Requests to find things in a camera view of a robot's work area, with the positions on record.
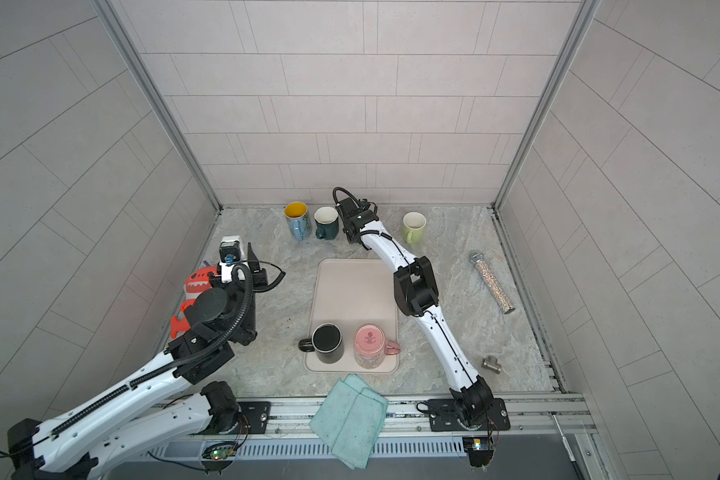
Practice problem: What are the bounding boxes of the black mug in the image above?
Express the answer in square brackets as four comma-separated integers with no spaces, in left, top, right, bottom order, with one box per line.
[297,323,344,364]

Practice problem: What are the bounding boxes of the left circuit board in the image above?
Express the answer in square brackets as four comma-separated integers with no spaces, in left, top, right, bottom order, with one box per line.
[200,441,240,475]

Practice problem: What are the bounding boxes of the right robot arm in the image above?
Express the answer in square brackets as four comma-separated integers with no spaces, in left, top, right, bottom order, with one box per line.
[332,187,494,431]

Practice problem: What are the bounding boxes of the red monster plush toy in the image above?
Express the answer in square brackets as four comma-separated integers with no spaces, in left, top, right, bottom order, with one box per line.
[170,264,218,340]

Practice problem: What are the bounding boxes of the circuit board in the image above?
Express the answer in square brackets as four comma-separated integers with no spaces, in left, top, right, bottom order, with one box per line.
[462,437,495,468]
[200,441,240,475]

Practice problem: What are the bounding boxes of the teal cloth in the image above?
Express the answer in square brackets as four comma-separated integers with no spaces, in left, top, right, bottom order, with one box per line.
[310,374,389,469]

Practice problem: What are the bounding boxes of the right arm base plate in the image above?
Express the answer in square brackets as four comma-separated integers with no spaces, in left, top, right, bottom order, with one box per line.
[416,398,511,433]

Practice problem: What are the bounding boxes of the beige tray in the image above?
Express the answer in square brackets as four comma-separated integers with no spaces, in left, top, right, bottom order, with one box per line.
[304,259,399,375]

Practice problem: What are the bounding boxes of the aluminium mounting rail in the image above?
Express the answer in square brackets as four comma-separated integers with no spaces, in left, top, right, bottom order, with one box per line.
[92,392,598,442]

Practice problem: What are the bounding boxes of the small metal fitting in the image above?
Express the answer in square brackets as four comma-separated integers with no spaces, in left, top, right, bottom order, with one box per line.
[482,356,503,374]

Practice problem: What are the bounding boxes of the pink glass mug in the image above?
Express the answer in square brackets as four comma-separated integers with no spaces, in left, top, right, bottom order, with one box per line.
[353,324,400,370]

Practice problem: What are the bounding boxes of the light blue butterfly mug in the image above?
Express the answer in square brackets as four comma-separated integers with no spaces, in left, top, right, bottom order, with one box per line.
[284,202,312,241]

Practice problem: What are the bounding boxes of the light green mug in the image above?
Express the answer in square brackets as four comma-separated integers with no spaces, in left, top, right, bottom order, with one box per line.
[403,212,427,245]

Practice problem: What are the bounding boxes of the right circuit board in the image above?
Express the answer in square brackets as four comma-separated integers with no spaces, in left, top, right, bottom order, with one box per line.
[462,437,495,468]

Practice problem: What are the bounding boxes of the clear tube with grains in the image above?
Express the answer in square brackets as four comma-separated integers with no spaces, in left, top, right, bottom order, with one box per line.
[468,251,515,314]

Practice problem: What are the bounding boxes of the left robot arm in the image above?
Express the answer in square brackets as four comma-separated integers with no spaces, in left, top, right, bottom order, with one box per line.
[0,236,286,479]

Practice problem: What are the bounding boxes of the dark green mug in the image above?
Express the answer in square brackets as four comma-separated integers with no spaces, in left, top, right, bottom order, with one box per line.
[314,206,339,240]

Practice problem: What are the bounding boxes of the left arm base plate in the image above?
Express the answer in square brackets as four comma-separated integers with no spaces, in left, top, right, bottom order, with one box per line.
[218,401,271,437]

